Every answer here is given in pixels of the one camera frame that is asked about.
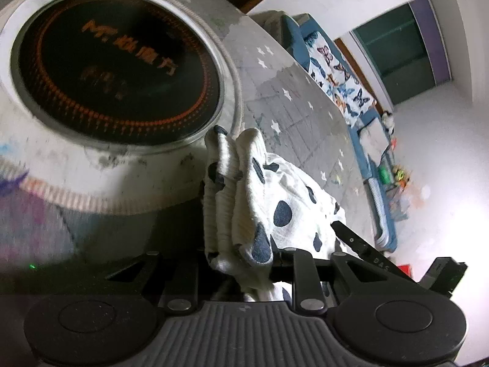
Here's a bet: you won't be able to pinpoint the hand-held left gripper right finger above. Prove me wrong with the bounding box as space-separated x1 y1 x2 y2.
269 248 417 312

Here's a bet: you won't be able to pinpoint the butterfly print pillow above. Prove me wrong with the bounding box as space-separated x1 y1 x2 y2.
329 80 377 121
306 31 362 92

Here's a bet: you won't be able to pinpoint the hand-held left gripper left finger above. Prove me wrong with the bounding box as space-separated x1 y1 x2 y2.
103 250 209 312

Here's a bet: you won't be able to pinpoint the small colourful toys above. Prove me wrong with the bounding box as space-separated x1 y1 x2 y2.
393 164 411 190

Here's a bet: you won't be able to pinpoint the dark green window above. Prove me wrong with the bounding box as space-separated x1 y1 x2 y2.
351 2 438 106

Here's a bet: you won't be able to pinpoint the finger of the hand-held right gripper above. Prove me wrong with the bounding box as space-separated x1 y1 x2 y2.
330 220 415 281
418 257 469 297

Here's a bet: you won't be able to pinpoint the purple window blind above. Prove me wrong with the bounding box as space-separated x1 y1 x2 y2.
409 0 451 87

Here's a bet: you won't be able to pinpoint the blue sofa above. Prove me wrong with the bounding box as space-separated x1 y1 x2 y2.
248 11 400 253

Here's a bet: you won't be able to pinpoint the grey pillow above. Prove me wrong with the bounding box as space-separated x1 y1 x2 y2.
359 120 394 161

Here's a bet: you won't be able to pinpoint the white garment with blue spots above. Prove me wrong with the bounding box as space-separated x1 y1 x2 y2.
202 126 348 302

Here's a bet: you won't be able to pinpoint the grey star print tablecloth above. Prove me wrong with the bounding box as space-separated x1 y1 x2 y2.
0 0 383 299

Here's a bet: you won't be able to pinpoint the round black induction cooker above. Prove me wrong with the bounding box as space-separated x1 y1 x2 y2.
0 0 245 215

